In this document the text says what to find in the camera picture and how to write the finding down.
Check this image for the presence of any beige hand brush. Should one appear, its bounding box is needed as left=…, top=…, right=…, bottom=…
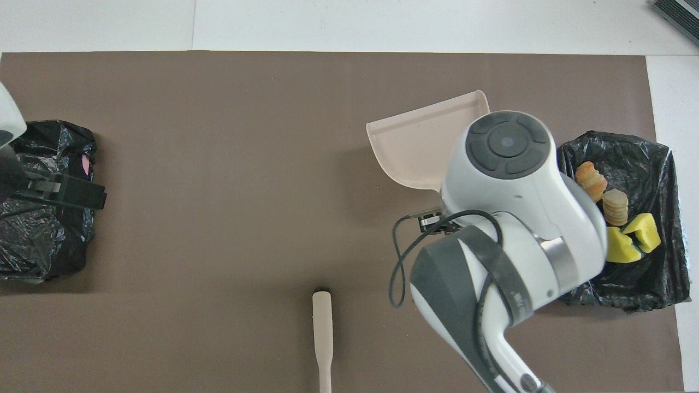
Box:
left=312, top=287, right=333, bottom=393

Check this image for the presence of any notched yellow sponge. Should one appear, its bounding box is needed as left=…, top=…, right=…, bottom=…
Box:
left=606, top=227, right=643, bottom=265

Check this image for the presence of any dark ribbed grille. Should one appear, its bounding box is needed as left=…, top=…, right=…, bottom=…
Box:
left=653, top=0, right=699, bottom=47

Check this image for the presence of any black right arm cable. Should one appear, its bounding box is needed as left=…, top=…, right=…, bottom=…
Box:
left=389, top=210, right=506, bottom=309

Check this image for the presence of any beige plastic dustpan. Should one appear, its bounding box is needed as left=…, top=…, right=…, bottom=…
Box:
left=366, top=90, right=490, bottom=190

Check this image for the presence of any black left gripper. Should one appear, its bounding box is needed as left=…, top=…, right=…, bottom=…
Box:
left=0, top=156, right=107, bottom=210

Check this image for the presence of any thick yellow sponge block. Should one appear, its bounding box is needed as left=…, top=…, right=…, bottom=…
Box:
left=623, top=212, right=662, bottom=254

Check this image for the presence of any black bag-lined bin pink mark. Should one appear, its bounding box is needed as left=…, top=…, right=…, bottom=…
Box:
left=0, top=120, right=97, bottom=283

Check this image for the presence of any pale bread chunk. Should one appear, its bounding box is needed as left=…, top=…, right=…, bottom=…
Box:
left=602, top=189, right=629, bottom=227

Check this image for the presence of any striped orange croissant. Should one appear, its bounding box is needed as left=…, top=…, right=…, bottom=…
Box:
left=574, top=161, right=608, bottom=204

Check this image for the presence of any brown table mat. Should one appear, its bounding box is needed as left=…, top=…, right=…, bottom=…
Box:
left=0, top=51, right=684, bottom=393

